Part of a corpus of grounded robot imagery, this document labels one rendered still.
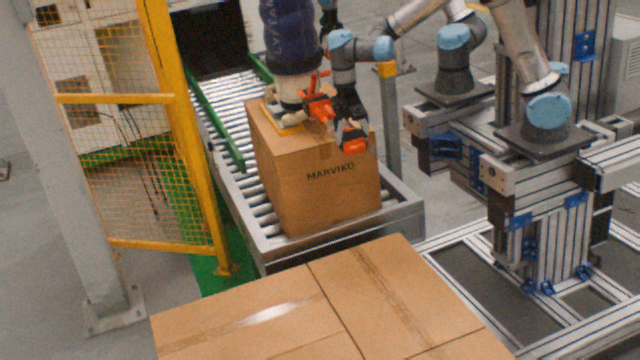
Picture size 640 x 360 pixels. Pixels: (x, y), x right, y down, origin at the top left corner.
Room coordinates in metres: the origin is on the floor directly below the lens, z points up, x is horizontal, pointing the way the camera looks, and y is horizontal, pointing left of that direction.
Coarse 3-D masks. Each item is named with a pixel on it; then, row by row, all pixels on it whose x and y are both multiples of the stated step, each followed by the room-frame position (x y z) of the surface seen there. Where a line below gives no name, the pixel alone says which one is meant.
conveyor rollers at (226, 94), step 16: (208, 80) 4.05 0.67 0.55; (224, 80) 4.02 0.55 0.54; (240, 80) 4.01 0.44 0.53; (256, 80) 3.95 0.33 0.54; (192, 96) 3.82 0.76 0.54; (208, 96) 3.77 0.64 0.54; (224, 96) 3.71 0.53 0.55; (240, 96) 3.68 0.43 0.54; (256, 96) 3.67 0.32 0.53; (224, 112) 3.44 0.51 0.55; (240, 112) 3.44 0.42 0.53; (208, 128) 3.23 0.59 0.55; (240, 128) 3.18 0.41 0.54; (224, 144) 2.99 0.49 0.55; (240, 144) 2.99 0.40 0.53; (224, 160) 2.80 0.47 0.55; (240, 176) 2.62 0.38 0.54; (256, 176) 2.57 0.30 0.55; (256, 192) 2.45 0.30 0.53; (384, 192) 2.26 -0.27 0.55; (256, 208) 2.28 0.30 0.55; (272, 208) 2.29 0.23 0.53; (272, 240) 2.02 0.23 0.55
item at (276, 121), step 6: (276, 102) 2.37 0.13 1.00; (264, 108) 2.39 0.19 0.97; (270, 114) 2.32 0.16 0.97; (282, 114) 2.24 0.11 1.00; (288, 114) 2.29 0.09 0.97; (270, 120) 2.27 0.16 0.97; (276, 120) 2.24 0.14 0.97; (276, 126) 2.20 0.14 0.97; (282, 126) 2.18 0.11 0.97; (288, 126) 2.17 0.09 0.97; (294, 126) 2.17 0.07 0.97; (300, 126) 2.16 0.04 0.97; (282, 132) 2.14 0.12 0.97; (288, 132) 2.14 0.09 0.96; (294, 132) 2.15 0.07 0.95
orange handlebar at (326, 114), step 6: (324, 72) 2.40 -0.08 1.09; (330, 72) 2.40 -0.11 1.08; (300, 90) 2.23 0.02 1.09; (306, 90) 2.25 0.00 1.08; (300, 96) 2.19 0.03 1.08; (324, 108) 2.04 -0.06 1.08; (330, 108) 2.01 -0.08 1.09; (318, 114) 1.98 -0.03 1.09; (324, 114) 1.96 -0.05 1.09; (330, 114) 1.97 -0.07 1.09; (324, 120) 1.93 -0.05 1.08; (360, 144) 1.70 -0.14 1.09; (348, 150) 1.70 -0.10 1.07; (354, 150) 1.69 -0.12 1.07; (360, 150) 1.70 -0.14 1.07
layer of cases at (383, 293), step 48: (384, 240) 1.92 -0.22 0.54; (240, 288) 1.75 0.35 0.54; (288, 288) 1.71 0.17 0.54; (336, 288) 1.67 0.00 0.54; (384, 288) 1.64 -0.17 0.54; (432, 288) 1.60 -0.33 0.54; (192, 336) 1.54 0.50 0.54; (240, 336) 1.51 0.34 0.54; (288, 336) 1.47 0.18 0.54; (336, 336) 1.44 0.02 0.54; (384, 336) 1.41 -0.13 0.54; (432, 336) 1.38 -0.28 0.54; (480, 336) 1.35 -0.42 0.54
